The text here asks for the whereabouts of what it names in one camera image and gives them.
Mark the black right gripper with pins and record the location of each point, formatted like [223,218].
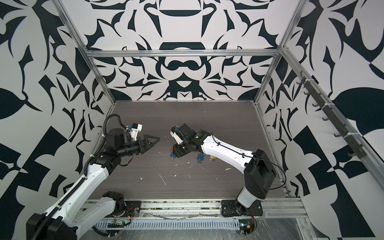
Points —
[178,152]

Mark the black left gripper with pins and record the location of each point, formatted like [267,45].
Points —
[145,142]

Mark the brass padlock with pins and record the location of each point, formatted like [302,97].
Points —
[212,157]

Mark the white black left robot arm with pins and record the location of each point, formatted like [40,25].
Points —
[62,221]

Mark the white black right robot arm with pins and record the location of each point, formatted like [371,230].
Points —
[259,172]

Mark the right blue padlock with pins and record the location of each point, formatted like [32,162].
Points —
[200,158]

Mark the blue padlock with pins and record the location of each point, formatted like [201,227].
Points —
[200,158]
[173,155]

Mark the left blue padlock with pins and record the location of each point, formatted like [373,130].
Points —
[173,155]

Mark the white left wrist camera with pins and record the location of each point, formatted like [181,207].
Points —
[133,131]

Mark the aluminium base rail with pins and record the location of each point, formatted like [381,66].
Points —
[204,208]

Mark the white slotted cable duct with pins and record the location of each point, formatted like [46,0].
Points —
[174,224]

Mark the grey wall hook rail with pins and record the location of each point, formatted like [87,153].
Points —
[334,115]

